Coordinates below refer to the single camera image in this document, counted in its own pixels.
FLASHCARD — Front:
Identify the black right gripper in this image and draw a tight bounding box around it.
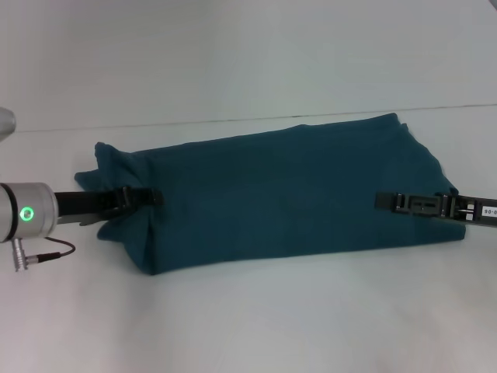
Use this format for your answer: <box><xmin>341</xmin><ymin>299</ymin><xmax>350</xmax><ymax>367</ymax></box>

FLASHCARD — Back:
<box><xmin>374</xmin><ymin>190</ymin><xmax>497</xmax><ymax>228</ymax></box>

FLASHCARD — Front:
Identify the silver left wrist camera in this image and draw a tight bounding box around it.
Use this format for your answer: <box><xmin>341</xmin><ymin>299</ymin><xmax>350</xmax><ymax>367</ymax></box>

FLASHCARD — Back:
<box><xmin>0</xmin><ymin>106</ymin><xmax>17</xmax><ymax>141</ymax></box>

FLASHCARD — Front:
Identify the teal t-shirt with FREE print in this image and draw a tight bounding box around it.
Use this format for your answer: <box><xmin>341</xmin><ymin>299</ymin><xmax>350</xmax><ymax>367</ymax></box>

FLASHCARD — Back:
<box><xmin>73</xmin><ymin>112</ymin><xmax>466</xmax><ymax>277</ymax></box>

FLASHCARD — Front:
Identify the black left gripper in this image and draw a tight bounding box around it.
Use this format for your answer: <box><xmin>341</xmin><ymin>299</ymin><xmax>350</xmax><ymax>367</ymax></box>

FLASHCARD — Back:
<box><xmin>52</xmin><ymin>186</ymin><xmax>164</xmax><ymax>226</ymax></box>

